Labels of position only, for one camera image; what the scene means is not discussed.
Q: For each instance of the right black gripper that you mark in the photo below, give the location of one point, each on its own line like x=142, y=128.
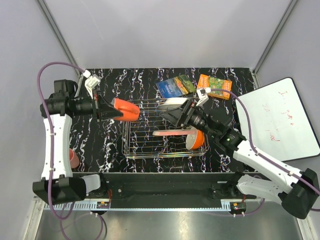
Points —
x=174, y=116

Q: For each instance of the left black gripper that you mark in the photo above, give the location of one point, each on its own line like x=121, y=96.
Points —
x=111, y=113

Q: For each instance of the white paper plate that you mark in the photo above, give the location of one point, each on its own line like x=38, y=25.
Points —
x=172, y=102

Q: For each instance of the pink cream floral plate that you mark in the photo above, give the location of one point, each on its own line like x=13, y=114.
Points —
x=174, y=132

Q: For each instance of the orange mug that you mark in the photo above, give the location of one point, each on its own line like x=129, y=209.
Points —
x=130, y=112

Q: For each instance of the orange bowl white inside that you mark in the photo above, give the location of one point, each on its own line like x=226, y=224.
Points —
x=195, y=140

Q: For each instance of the metal wire dish rack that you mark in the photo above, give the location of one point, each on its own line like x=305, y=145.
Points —
x=138, y=141

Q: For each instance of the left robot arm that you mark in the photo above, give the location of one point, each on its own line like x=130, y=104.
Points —
x=57, y=155

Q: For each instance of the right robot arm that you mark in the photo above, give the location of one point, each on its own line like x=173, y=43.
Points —
x=295, y=190

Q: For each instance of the blue landscape book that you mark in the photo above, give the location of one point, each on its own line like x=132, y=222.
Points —
x=176, y=87

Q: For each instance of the orange green book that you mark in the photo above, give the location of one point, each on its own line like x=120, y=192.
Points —
x=206, y=81

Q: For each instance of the pink cup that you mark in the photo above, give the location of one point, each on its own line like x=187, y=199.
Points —
x=73, y=159

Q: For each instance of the white whiteboard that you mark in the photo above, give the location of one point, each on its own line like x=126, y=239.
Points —
x=275, y=117

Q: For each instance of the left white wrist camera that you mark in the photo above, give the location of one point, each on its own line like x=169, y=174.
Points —
x=91, y=82

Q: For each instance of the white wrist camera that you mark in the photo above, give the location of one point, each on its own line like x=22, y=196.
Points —
x=91, y=82
x=202, y=94

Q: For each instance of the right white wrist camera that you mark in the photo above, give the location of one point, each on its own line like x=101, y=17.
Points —
x=202, y=94

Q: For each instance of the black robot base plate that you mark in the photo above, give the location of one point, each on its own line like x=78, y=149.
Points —
x=165, y=190

